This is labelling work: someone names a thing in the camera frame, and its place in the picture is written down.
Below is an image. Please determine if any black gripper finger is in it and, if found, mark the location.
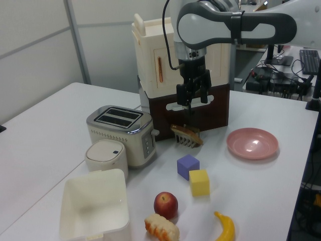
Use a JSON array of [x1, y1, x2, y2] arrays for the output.
[[176, 84, 193, 113], [200, 72, 212, 104]]

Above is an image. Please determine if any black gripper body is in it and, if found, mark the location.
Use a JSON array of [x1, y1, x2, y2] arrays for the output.
[[176, 58, 213, 89]]

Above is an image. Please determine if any bread loaf piece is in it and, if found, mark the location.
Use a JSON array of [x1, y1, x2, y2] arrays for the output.
[[144, 213, 181, 241]]

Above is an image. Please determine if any white plastic basket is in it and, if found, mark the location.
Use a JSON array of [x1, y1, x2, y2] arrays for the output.
[[59, 168, 131, 241]]

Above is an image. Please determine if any brown drawer box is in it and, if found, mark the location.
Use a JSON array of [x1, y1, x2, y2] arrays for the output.
[[147, 82, 231, 142]]

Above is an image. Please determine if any toast slice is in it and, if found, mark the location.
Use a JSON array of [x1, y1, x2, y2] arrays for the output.
[[170, 125, 204, 146]]

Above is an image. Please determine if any small toast rack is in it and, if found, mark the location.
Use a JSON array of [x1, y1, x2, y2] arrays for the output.
[[173, 124, 201, 149]]

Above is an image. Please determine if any purple foam cube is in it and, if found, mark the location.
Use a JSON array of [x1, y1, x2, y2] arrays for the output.
[[177, 154, 201, 181]]

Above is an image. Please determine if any pink plate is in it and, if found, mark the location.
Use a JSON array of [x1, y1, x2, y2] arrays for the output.
[[226, 127, 279, 161]]

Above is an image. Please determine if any cream silver toaster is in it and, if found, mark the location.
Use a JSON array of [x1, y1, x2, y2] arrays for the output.
[[86, 105, 159, 169]]

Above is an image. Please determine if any black monitor stand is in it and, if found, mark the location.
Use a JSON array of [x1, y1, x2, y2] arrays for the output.
[[263, 44, 294, 66]]

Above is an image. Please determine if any yellow foam cube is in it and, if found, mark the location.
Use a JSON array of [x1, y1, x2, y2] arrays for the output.
[[188, 169, 210, 197]]

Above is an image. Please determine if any small white lidded bin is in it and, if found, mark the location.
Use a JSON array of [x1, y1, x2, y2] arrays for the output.
[[84, 140, 129, 178]]

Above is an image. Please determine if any red apple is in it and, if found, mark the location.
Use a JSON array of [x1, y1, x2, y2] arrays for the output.
[[153, 191, 179, 220]]

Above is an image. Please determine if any black keyboard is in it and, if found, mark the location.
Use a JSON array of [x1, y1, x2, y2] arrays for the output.
[[299, 49, 321, 75]]

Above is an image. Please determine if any yellow banana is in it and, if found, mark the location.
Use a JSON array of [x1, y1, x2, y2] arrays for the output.
[[212, 211, 236, 241]]

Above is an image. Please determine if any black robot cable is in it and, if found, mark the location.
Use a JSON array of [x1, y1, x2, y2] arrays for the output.
[[162, 0, 182, 70]]

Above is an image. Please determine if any cream toy cabinet with handles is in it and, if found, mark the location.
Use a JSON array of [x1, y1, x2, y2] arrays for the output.
[[131, 14, 231, 97]]

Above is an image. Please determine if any black power strip with cables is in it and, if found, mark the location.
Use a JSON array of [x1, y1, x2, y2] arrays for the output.
[[245, 65, 314, 101]]

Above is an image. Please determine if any grey partition post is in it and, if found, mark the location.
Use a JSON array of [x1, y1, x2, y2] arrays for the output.
[[62, 0, 91, 85]]

